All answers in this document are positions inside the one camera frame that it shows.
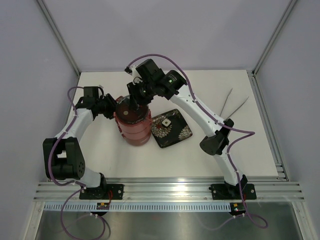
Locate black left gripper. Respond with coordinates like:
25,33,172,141
95,93,126,120

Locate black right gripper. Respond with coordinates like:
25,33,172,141
126,79,156,111

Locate grey transparent lid red handles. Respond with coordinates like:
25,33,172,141
115,95,149,124

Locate pink bowl with handles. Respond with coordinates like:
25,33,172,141
118,125,151,141

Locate metal food tongs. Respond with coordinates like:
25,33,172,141
220,88,250,119

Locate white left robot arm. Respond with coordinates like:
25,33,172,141
42,86,117,199

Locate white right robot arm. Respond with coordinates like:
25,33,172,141
124,58,248,198

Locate dark pink bowl front left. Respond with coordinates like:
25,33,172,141
122,135,151,146

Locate white sushi cube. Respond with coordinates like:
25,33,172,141
161,118,171,127

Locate black floral square plate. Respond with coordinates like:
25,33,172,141
151,108,193,149

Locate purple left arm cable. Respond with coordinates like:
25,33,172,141
48,86,112,238

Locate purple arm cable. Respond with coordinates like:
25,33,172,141
48,86,112,238
127,53,268,231

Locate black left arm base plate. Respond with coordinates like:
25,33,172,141
79,183,124,200

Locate aluminium front rail frame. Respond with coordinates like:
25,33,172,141
33,177,305,202

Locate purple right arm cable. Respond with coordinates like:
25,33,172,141
127,53,268,231

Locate slotted white cable duct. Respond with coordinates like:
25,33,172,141
44,202,231,213

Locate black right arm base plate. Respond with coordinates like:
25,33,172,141
208,183,257,200

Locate left aluminium post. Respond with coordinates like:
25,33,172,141
35,0,81,78

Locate aluminium post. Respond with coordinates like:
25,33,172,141
35,0,81,78
251,0,299,77

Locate right aluminium post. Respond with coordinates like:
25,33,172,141
251,0,299,77

